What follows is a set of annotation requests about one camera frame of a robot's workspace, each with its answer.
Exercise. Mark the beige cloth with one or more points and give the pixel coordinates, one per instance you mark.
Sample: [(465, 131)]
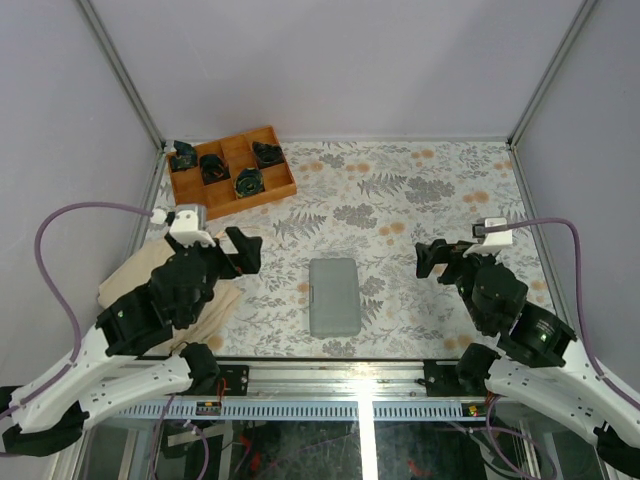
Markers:
[(210, 310)]

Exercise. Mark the dark rolled item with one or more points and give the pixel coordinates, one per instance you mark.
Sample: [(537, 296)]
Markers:
[(213, 168), (267, 155), (249, 182), (184, 158)]

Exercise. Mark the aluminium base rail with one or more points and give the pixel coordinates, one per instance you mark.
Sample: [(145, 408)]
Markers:
[(283, 390)]

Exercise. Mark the dark rolled item back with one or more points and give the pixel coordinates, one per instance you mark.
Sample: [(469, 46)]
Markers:
[(267, 155)]

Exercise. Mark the wooden compartment tray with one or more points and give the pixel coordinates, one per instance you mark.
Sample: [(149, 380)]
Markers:
[(236, 151)]

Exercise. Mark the dark rolled item far left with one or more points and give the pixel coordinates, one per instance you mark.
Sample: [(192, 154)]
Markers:
[(184, 158)]

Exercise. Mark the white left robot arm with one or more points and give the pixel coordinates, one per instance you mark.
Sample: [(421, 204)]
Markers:
[(52, 412)]

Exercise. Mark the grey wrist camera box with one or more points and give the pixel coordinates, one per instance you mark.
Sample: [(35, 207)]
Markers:
[(191, 212)]

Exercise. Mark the dark rolled item centre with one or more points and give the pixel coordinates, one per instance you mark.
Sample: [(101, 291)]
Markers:
[(249, 182)]

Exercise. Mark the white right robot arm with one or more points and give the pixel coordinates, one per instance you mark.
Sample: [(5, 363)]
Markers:
[(574, 395)]

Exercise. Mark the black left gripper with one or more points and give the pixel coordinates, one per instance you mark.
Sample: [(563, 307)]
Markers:
[(249, 260)]

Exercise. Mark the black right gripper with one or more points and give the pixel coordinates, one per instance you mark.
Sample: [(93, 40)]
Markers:
[(438, 251)]

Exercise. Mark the grey plastic tool case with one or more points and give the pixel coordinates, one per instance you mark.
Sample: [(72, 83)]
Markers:
[(334, 298)]

